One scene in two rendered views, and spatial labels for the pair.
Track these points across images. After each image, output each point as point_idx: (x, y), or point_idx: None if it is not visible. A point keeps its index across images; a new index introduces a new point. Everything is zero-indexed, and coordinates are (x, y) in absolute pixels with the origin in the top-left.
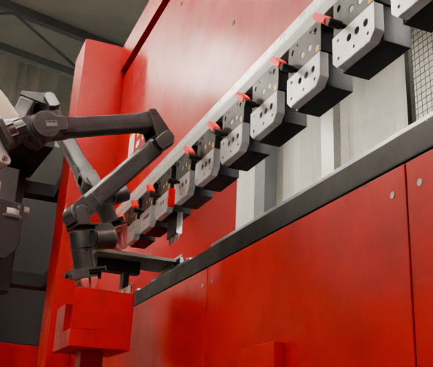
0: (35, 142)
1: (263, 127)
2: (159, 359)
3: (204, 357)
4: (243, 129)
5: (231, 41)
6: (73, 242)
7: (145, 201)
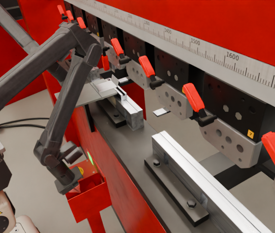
0: None
1: (221, 150)
2: (129, 198)
3: None
4: (187, 106)
5: None
6: (52, 174)
7: (77, 15)
